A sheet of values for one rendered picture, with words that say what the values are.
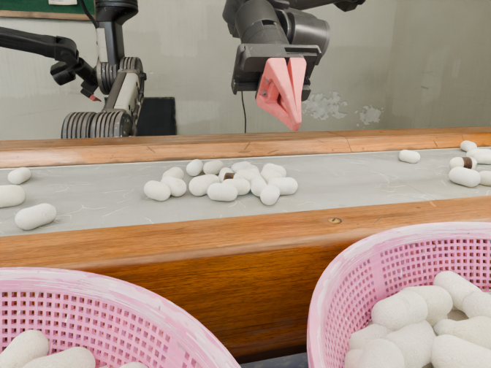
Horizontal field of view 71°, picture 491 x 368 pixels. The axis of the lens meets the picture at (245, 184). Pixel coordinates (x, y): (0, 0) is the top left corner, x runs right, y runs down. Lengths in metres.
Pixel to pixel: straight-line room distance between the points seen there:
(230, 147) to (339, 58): 2.27
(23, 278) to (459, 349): 0.22
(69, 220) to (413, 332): 0.29
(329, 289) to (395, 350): 0.04
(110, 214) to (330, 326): 0.24
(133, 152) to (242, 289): 0.38
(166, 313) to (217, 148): 0.44
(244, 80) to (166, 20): 2.06
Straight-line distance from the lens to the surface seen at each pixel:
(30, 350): 0.21
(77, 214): 0.37
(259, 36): 0.46
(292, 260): 0.24
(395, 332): 0.20
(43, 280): 0.21
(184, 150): 0.57
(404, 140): 0.73
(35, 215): 0.35
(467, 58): 2.49
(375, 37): 2.97
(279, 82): 0.39
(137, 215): 0.35
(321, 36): 0.53
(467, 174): 0.50
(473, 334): 0.22
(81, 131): 0.80
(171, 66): 2.46
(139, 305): 0.18
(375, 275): 0.24
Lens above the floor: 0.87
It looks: 17 degrees down
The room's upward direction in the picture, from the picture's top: straight up
